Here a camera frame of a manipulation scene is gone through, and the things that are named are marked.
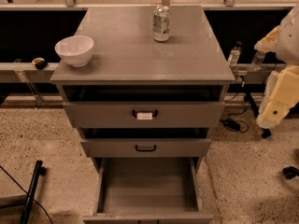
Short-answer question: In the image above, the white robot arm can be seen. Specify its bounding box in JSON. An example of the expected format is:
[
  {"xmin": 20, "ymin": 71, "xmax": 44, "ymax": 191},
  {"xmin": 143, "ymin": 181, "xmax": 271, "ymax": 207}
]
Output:
[{"xmin": 254, "ymin": 4, "xmax": 299, "ymax": 129}]

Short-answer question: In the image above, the right clear water bottle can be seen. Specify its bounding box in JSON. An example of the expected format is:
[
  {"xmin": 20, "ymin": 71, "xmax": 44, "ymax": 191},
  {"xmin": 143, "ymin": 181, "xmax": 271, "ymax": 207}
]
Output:
[{"xmin": 250, "ymin": 50, "xmax": 266, "ymax": 71}]

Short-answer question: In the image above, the black power adapter with cable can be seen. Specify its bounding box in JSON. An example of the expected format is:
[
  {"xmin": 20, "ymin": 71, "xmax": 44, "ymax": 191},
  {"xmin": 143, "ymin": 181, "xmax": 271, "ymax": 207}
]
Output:
[{"xmin": 220, "ymin": 105, "xmax": 249, "ymax": 133}]

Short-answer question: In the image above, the black stand leg left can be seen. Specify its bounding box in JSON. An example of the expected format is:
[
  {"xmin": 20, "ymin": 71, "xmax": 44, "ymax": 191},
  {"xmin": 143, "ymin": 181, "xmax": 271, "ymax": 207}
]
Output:
[{"xmin": 19, "ymin": 161, "xmax": 46, "ymax": 224}]

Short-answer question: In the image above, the grey drawer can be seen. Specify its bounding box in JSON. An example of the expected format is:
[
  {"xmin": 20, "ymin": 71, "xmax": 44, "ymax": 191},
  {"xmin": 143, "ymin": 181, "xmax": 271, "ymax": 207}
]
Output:
[
  {"xmin": 83, "ymin": 158, "xmax": 213, "ymax": 224},
  {"xmin": 81, "ymin": 138, "xmax": 211, "ymax": 158},
  {"xmin": 64, "ymin": 102, "xmax": 224, "ymax": 128}
]

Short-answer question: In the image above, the black stand leg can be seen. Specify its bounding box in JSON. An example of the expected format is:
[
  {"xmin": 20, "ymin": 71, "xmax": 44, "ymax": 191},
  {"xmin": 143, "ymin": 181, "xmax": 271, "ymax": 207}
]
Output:
[
  {"xmin": 243, "ymin": 85, "xmax": 272, "ymax": 139},
  {"xmin": 19, "ymin": 161, "xmax": 46, "ymax": 224}
]

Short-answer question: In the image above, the green white drink can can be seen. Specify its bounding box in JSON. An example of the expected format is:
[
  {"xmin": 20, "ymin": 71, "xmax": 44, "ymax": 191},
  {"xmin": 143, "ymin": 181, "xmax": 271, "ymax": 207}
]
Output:
[{"xmin": 153, "ymin": 6, "xmax": 170, "ymax": 42}]

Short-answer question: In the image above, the left clear water bottle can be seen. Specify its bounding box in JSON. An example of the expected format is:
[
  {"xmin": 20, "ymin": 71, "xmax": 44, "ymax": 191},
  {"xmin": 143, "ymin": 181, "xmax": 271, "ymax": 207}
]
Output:
[{"xmin": 228, "ymin": 41, "xmax": 242, "ymax": 68}]

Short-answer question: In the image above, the yellow black tape measure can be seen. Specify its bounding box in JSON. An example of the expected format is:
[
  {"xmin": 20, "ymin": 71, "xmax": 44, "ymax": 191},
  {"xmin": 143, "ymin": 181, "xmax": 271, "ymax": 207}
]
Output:
[{"xmin": 32, "ymin": 57, "xmax": 48, "ymax": 70}]

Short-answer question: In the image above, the grey bottom drawer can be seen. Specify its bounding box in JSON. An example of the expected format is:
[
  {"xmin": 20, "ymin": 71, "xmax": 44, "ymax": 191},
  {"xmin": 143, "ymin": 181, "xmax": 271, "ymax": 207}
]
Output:
[{"xmin": 83, "ymin": 158, "xmax": 213, "ymax": 224}]

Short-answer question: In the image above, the grey middle drawer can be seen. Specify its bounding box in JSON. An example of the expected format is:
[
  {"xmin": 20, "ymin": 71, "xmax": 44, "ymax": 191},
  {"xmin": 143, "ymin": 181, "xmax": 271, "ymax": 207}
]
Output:
[{"xmin": 81, "ymin": 138, "xmax": 211, "ymax": 158}]

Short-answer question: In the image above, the black stand leg right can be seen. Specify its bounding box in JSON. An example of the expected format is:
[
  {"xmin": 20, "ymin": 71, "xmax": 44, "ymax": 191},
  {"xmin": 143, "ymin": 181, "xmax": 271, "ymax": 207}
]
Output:
[{"xmin": 243, "ymin": 85, "xmax": 272, "ymax": 139}]

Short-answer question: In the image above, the white bowl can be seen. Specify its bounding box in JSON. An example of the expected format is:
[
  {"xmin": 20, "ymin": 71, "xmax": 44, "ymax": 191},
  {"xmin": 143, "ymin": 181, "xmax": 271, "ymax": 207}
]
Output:
[{"xmin": 54, "ymin": 35, "xmax": 94, "ymax": 67}]

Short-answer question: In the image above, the grey drawer cabinet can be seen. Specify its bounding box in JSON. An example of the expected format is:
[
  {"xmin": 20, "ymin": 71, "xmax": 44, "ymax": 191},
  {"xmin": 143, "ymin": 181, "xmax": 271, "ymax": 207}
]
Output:
[{"xmin": 50, "ymin": 5, "xmax": 236, "ymax": 175}]

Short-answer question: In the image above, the black object on floor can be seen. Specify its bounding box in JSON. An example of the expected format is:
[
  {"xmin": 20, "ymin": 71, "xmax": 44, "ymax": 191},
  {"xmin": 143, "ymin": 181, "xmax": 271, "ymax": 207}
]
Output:
[{"xmin": 282, "ymin": 166, "xmax": 299, "ymax": 179}]

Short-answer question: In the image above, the grey top drawer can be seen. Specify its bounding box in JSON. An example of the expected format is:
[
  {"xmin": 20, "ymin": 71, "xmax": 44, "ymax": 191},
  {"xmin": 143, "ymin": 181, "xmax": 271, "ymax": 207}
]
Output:
[{"xmin": 64, "ymin": 102, "xmax": 224, "ymax": 128}]

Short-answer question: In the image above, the clear water bottle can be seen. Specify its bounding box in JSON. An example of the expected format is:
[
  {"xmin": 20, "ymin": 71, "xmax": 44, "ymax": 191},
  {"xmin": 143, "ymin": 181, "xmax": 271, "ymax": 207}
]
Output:
[
  {"xmin": 228, "ymin": 41, "xmax": 242, "ymax": 68},
  {"xmin": 250, "ymin": 50, "xmax": 266, "ymax": 71}
]

